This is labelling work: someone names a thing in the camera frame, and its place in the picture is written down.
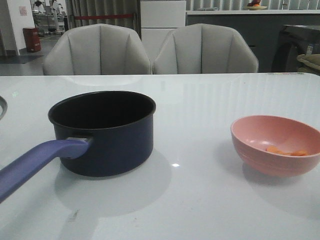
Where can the red waste bin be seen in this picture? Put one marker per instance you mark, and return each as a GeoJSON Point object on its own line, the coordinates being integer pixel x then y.
{"type": "Point", "coordinates": [32, 40]}

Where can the pink bowl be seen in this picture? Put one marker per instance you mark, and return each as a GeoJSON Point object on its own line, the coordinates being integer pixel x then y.
{"type": "Point", "coordinates": [276, 146]}

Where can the left grey upholstered chair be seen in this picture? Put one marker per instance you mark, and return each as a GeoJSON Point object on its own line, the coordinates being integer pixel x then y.
{"type": "Point", "coordinates": [98, 49]}

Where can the dark blue saucepan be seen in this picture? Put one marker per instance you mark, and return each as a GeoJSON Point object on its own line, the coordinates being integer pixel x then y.
{"type": "Point", "coordinates": [97, 134]}

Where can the white drawer cabinet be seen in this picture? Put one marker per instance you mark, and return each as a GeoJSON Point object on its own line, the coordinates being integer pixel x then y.
{"type": "Point", "coordinates": [157, 18]}

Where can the black appliance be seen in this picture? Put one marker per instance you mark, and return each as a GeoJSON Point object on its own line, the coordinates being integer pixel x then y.
{"type": "Point", "coordinates": [294, 40]}

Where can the red barrier belt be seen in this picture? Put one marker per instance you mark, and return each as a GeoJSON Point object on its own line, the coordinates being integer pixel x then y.
{"type": "Point", "coordinates": [105, 17]}

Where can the fruit plate on counter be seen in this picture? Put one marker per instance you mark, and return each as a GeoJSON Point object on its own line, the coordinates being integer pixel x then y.
{"type": "Point", "coordinates": [255, 5]}

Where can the grey upholstered chair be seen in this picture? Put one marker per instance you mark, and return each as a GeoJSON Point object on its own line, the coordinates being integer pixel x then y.
{"type": "Point", "coordinates": [98, 49]}
{"type": "Point", "coordinates": [204, 49]}

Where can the dark grey counter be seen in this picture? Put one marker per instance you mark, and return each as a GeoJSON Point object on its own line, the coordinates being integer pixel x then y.
{"type": "Point", "coordinates": [259, 28]}

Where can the glass lid with blue knob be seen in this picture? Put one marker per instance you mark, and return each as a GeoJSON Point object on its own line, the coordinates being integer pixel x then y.
{"type": "Point", "coordinates": [3, 107]}

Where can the orange ham slices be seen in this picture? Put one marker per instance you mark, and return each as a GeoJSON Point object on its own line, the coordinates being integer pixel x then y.
{"type": "Point", "coordinates": [275, 150]}

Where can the tan cushion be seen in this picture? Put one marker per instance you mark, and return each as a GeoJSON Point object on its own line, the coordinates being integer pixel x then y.
{"type": "Point", "coordinates": [309, 63]}

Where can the right grey upholstered chair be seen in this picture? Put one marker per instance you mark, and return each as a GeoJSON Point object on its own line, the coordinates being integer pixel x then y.
{"type": "Point", "coordinates": [204, 49]}

